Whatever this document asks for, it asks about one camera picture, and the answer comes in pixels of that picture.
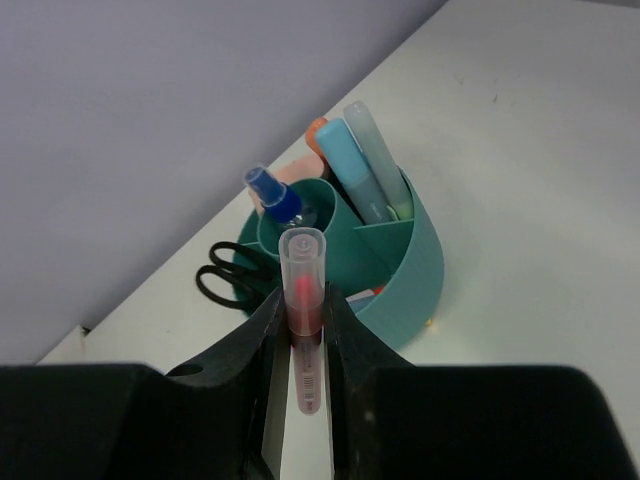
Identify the clear pen cap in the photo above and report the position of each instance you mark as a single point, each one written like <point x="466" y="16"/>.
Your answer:
<point x="302" y="253"/>

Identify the pink gel pen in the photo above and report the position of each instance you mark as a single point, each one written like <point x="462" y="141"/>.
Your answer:
<point x="306" y="365"/>

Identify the blue highlighter marker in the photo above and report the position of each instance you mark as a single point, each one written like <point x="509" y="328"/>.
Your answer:
<point x="353" y="172"/>

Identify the blue cap spray bottle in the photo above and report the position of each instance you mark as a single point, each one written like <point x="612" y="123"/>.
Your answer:
<point x="279" y="201"/>

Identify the black handled scissors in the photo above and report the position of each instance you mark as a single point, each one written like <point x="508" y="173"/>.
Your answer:
<point x="251" y="274"/>

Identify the green highlighter marker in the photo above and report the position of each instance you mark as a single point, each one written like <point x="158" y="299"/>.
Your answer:
<point x="374" y="147"/>

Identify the green round pen holder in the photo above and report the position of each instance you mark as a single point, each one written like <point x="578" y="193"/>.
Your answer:
<point x="403" y="257"/>

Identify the orange highlighter marker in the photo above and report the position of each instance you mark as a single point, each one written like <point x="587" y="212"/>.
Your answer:
<point x="310" y="134"/>

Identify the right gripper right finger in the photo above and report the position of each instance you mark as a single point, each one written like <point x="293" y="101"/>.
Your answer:
<point x="390" y="419"/>

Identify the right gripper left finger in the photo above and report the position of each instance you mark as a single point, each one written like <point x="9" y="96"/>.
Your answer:
<point x="219" y="415"/>

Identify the orange red pen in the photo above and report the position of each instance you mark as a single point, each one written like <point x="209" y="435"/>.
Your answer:
<point x="365" y="296"/>

